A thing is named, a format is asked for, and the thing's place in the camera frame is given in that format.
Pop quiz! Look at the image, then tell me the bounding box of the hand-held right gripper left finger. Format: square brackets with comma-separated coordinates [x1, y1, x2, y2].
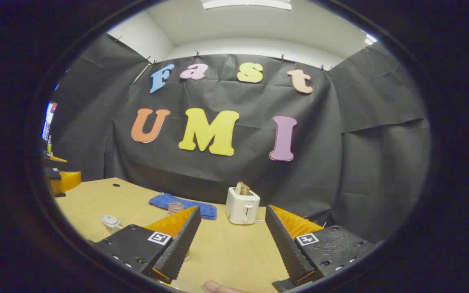
[92, 206, 202, 285]

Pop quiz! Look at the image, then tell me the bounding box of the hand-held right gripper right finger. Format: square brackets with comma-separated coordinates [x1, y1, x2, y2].
[264, 204, 375, 293]

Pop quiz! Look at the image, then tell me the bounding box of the clear plastic water bottle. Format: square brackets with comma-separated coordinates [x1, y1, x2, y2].
[167, 201, 192, 261]

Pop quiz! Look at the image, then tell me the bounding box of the white porcelain teacup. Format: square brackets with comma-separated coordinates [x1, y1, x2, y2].
[100, 214, 124, 234]

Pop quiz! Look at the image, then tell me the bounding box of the colourful poster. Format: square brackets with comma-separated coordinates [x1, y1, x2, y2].
[41, 102, 58, 142]

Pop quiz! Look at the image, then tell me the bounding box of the blue towel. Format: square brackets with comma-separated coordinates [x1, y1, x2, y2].
[149, 193, 217, 221]

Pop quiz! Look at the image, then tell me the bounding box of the white toaster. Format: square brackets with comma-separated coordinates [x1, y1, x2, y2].
[225, 186, 261, 225]

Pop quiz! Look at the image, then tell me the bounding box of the black backdrop cloth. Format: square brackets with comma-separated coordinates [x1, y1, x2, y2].
[49, 33, 431, 245]

